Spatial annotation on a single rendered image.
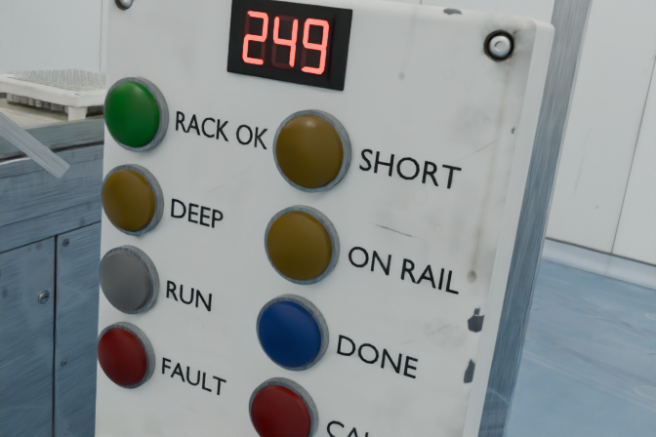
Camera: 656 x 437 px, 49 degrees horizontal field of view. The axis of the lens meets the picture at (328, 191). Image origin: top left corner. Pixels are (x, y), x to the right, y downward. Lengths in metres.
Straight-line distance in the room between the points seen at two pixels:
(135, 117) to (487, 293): 0.15
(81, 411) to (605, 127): 2.78
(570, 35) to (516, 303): 0.53
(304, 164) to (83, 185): 1.03
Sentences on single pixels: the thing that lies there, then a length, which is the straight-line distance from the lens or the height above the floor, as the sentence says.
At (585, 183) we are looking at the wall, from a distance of 3.69.
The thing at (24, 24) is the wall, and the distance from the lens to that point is 5.95.
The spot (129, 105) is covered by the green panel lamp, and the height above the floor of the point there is 1.08.
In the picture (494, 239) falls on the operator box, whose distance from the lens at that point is 0.25.
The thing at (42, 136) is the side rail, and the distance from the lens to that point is 1.18.
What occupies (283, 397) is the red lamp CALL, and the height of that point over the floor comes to 0.98.
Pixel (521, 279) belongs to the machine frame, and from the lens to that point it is 1.48.
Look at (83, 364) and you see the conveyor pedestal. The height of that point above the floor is 0.40.
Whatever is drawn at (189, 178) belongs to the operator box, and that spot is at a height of 1.05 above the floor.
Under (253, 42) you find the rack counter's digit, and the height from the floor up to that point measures 1.11.
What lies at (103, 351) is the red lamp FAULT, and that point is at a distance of 0.34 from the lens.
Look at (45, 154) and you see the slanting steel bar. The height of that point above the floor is 0.88.
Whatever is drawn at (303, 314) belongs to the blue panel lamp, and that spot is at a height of 1.01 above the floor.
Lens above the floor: 1.13
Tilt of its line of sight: 15 degrees down
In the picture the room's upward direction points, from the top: 7 degrees clockwise
